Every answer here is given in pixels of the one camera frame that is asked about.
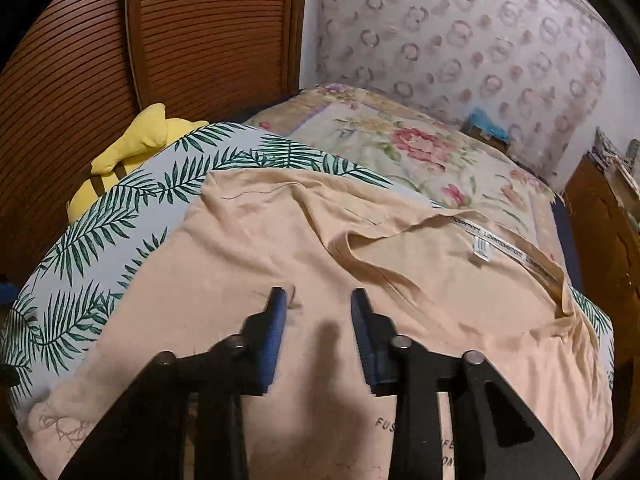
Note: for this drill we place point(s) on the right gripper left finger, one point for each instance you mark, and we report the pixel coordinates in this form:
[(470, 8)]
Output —
[(181, 412)]

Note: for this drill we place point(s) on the wooden sideboard cabinet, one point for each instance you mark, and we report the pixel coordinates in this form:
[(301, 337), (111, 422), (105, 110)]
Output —
[(608, 254)]

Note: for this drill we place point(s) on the yellow plush toy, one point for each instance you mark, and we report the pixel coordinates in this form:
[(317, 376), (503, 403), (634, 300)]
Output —
[(148, 134)]

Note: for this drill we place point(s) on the cardboard box blue contents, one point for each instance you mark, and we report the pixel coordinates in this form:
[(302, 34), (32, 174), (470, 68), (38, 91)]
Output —
[(480, 127)]

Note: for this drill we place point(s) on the circle pattern sheer curtain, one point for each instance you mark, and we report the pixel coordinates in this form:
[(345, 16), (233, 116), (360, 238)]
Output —
[(536, 68)]

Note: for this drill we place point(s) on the brown louvered wardrobe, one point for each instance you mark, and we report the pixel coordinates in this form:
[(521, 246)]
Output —
[(74, 73)]

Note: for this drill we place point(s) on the peach printed t-shirt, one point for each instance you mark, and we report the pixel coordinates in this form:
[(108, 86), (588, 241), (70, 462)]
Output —
[(453, 281)]

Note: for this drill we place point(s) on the palm leaf print quilt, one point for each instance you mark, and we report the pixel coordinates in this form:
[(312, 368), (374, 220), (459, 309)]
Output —
[(62, 308)]

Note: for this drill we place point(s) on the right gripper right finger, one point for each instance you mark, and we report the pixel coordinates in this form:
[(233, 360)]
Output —
[(496, 435)]

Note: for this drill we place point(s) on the floral bed blanket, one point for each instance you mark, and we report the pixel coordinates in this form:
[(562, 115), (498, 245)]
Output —
[(416, 150)]

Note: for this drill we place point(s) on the navy bed sheet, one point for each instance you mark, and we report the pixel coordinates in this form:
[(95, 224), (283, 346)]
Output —
[(567, 241)]

